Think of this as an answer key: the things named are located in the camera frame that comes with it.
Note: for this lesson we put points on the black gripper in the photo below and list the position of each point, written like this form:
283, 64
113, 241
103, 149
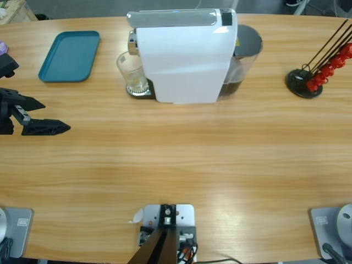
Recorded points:
6, 110

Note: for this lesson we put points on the clear drinking glass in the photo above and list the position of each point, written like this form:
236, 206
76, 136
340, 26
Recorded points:
132, 71

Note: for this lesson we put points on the white capsule coffee machine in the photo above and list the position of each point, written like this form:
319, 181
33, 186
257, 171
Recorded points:
187, 63

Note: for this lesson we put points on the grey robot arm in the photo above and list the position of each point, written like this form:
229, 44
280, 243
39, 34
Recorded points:
1, 222
345, 220

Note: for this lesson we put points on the red coffee capsule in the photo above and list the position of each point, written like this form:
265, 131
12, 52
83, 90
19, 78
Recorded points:
312, 85
337, 61
319, 79
327, 71
347, 50

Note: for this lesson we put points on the teal plastic tray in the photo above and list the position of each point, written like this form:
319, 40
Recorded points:
68, 56

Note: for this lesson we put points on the purple packet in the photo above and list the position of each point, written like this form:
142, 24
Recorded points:
2, 46

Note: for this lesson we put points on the wooden crate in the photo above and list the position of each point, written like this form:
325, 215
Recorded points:
16, 9

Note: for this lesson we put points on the small white object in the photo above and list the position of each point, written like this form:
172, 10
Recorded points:
2, 13

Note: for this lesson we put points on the white paper tab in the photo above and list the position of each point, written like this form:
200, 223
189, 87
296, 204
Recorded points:
136, 215

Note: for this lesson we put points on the clear water tank black lid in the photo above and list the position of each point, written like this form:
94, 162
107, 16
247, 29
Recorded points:
247, 41

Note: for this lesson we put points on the black capsule holder with rods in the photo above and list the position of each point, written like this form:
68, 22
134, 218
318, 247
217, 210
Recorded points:
294, 81

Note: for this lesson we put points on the black white sneaker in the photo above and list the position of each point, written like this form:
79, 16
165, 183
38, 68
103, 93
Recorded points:
292, 2

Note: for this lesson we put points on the white furniture leg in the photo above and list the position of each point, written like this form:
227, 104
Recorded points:
299, 8

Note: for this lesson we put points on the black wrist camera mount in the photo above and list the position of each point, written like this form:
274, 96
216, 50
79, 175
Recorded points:
6, 66

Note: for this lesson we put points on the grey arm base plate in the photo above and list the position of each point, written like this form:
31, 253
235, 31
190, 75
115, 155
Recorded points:
19, 233
321, 228

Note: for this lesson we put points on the dark camera post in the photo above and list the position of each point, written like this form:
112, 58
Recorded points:
159, 242

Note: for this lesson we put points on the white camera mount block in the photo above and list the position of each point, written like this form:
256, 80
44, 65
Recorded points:
184, 214

